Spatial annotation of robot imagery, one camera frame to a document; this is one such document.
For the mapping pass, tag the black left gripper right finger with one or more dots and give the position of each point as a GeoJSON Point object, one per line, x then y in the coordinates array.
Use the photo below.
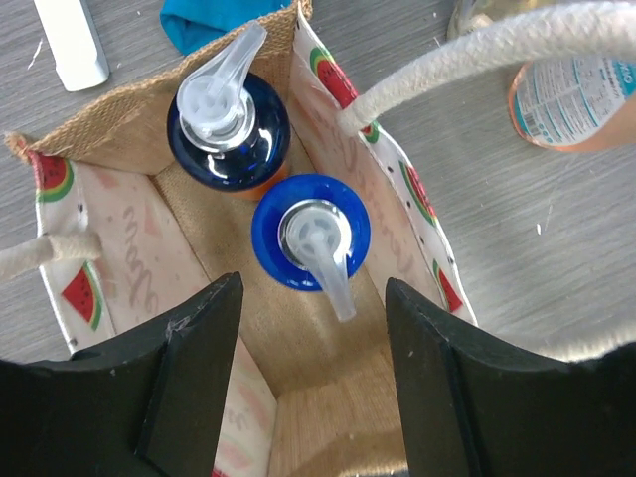
{"type": "Point", "coordinates": [472, 404]}

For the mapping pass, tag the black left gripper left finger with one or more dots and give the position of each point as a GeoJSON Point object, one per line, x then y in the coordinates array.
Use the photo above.
{"type": "Point", "coordinates": [148, 402]}

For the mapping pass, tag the burlap canvas tote bag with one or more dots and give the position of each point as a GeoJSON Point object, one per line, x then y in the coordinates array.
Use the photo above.
{"type": "Point", "coordinates": [124, 234]}

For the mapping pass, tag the blue pump bottle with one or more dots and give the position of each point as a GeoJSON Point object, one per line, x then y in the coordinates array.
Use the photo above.
{"type": "Point", "coordinates": [312, 232]}

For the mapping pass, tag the dark pump bottle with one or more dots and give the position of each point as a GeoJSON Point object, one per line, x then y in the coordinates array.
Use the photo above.
{"type": "Point", "coordinates": [227, 127]}

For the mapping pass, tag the pink cap peach bottle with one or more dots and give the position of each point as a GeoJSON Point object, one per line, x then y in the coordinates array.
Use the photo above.
{"type": "Point", "coordinates": [580, 104]}

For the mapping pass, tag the teal t-shirt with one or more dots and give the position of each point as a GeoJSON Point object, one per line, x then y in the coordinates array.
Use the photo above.
{"type": "Point", "coordinates": [192, 24]}

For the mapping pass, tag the metal clothes rack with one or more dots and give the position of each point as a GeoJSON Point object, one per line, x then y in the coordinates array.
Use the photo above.
{"type": "Point", "coordinates": [79, 58]}

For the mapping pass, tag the clear amber bottle white cap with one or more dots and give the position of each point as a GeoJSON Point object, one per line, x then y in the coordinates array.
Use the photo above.
{"type": "Point", "coordinates": [471, 15]}

